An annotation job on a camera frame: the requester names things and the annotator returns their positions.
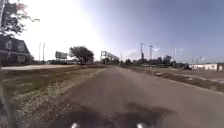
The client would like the thin pole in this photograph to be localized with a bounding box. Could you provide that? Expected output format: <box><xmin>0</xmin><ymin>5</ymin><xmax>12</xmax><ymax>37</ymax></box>
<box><xmin>42</xmin><ymin>42</ymin><xmax>46</xmax><ymax>62</ymax></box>
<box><xmin>38</xmin><ymin>42</ymin><xmax>41</xmax><ymax>62</ymax></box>

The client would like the steel frame structure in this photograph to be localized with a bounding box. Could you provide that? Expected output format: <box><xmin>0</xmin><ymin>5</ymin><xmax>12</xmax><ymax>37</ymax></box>
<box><xmin>100</xmin><ymin>50</ymin><xmax>120</xmax><ymax>65</ymax></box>

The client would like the grey road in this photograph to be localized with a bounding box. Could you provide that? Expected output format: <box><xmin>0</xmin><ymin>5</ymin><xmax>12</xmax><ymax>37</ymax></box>
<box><xmin>156</xmin><ymin>67</ymin><xmax>224</xmax><ymax>84</ymax></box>

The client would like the dark brick house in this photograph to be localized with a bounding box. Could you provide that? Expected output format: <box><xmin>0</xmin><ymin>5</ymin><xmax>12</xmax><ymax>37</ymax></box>
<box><xmin>0</xmin><ymin>34</ymin><xmax>34</xmax><ymax>67</ymax></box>

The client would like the leafy tree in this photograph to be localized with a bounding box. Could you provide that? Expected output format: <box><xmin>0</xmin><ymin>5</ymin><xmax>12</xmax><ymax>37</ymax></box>
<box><xmin>0</xmin><ymin>1</ymin><xmax>40</xmax><ymax>38</ymax></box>

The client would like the round dark tree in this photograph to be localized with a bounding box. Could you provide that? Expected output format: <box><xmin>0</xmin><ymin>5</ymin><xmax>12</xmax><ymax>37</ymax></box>
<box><xmin>68</xmin><ymin>45</ymin><xmax>95</xmax><ymax>66</ymax></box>

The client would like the grey asphalt path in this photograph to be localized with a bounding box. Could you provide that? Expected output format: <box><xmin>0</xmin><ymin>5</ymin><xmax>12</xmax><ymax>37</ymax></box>
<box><xmin>46</xmin><ymin>65</ymin><xmax>224</xmax><ymax>128</ymax></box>

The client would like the utility pole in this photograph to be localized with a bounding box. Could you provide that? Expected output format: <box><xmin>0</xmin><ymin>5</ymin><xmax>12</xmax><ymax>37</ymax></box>
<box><xmin>148</xmin><ymin>44</ymin><xmax>154</xmax><ymax>61</ymax></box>
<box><xmin>171</xmin><ymin>44</ymin><xmax>175</xmax><ymax>63</ymax></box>
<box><xmin>139</xmin><ymin>42</ymin><xmax>145</xmax><ymax>62</ymax></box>

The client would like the dry grass verge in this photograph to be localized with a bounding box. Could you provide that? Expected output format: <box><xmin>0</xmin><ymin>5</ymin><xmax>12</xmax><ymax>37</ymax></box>
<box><xmin>0</xmin><ymin>64</ymin><xmax>108</xmax><ymax>104</ymax></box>

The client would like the billboard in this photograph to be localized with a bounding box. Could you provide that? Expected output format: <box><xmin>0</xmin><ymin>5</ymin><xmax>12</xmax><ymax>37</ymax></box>
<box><xmin>54</xmin><ymin>50</ymin><xmax>69</xmax><ymax>64</ymax></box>

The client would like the white low building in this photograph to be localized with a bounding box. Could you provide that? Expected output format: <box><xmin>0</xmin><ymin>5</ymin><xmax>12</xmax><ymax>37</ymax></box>
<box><xmin>188</xmin><ymin>63</ymin><xmax>219</xmax><ymax>71</ymax></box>

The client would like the grass strip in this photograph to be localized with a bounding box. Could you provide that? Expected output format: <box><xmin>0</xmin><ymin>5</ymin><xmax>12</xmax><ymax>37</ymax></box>
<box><xmin>121</xmin><ymin>65</ymin><xmax>224</xmax><ymax>94</ymax></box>

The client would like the robot's own part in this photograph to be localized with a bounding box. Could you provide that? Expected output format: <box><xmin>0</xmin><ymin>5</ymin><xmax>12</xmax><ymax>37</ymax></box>
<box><xmin>69</xmin><ymin>122</ymin><xmax>81</xmax><ymax>128</ymax></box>
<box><xmin>136</xmin><ymin>122</ymin><xmax>146</xmax><ymax>128</ymax></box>

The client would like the gravel strip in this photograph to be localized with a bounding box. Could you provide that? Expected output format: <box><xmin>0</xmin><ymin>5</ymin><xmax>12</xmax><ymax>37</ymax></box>
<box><xmin>0</xmin><ymin>68</ymin><xmax>104</xmax><ymax>128</ymax></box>

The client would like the pale side road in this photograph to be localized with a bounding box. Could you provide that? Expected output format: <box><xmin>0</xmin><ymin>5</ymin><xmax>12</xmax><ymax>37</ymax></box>
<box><xmin>1</xmin><ymin>64</ymin><xmax>78</xmax><ymax>71</ymax></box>

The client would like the row of trees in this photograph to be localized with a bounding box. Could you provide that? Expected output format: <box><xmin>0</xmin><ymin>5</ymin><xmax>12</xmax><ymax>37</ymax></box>
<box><xmin>119</xmin><ymin>54</ymin><xmax>183</xmax><ymax>67</ymax></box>

